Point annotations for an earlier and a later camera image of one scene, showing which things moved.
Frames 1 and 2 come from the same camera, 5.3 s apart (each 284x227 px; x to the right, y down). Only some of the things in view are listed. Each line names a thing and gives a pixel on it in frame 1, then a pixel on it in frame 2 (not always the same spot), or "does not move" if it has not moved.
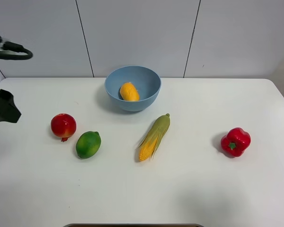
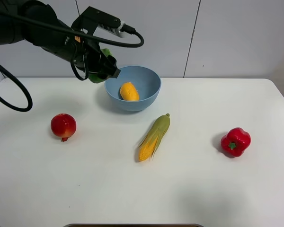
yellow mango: (128, 92) does not move
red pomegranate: (63, 126) does not move
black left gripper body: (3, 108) -> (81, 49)
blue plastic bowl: (147, 82) does not move
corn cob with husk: (154, 138) does not move
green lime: (88, 144) -> (96, 78)
